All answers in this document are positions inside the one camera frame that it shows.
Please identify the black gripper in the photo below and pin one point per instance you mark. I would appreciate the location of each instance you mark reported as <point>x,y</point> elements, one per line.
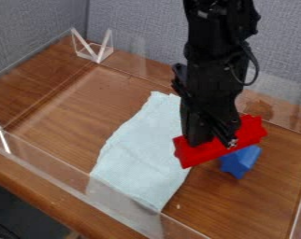
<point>212,78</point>

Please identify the red rectangular block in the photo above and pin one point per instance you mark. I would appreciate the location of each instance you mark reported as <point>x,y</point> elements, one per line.
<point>249,135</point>

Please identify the light blue cloth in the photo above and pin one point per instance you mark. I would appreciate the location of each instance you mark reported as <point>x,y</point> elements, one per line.
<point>137,161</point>

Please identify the blue star-shaped block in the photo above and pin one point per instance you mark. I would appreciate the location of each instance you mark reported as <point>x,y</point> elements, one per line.
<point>240,162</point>

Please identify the clear acrylic enclosure wall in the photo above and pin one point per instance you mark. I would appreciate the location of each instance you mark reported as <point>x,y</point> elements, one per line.
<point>62,106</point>

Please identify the clear acrylic corner bracket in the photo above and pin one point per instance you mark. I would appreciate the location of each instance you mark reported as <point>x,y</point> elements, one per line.
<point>93,51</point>

